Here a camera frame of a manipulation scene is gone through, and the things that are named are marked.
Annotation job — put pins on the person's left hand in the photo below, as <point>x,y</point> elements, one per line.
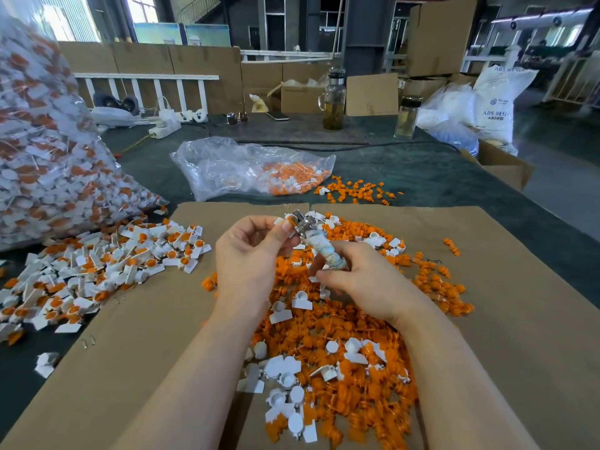
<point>248,267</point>

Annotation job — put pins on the person's right hand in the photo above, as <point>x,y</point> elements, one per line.
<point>380,284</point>

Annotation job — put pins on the orange white plastic piece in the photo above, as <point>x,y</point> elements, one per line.
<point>282,222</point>
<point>197,248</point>

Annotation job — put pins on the pile of orange and white parts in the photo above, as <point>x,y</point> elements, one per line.
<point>342,365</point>

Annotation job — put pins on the pile of assembled white-orange parts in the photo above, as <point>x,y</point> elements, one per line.
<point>70,276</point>

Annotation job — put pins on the person's right forearm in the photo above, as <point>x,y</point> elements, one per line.
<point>473,403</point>

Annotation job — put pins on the person's left forearm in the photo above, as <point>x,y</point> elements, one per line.
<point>187,398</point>

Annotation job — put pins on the scatter of orange offcuts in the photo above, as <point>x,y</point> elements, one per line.
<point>358,190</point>

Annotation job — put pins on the small clear plastic bag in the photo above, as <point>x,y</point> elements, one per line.
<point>223,167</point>

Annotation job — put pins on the black phone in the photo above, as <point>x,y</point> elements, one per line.
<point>279,115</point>

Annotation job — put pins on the brown cardboard sheet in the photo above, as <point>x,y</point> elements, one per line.
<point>553,328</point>
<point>111,342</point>

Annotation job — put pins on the white power strip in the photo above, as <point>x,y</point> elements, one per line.
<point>166,127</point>

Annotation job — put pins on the open brown cardboard box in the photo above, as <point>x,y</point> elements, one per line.
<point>497,166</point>

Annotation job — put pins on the glass bottle with black lid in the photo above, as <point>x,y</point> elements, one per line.
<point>408,116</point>

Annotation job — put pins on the clear blue plastic bag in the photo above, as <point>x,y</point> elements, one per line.
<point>448,121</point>

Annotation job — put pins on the open cardboard box with paper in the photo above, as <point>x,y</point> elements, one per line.
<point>299,97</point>

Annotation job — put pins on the glass tea jar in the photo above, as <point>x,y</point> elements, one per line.
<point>335,100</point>

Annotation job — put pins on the flat brown cardboard panel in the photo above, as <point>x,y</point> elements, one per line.
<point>373,94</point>

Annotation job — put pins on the white oval plastic device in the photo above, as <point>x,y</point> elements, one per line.
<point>112,115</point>

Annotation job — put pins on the row of upright cardboard sheets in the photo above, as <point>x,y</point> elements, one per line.
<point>220,62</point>

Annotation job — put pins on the large clear bag of seals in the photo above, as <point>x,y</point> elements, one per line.
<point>61,168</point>

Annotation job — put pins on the white woven sack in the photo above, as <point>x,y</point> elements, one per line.
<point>502,103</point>

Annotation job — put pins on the dark steel pillar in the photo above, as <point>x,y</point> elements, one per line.
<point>370,34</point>

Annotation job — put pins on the tall brown cardboard box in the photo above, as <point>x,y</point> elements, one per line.
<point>442,36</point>

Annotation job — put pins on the white metal rack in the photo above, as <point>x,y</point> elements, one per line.
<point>581,79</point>

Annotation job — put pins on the white railing frame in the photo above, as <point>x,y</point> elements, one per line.
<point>146,77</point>

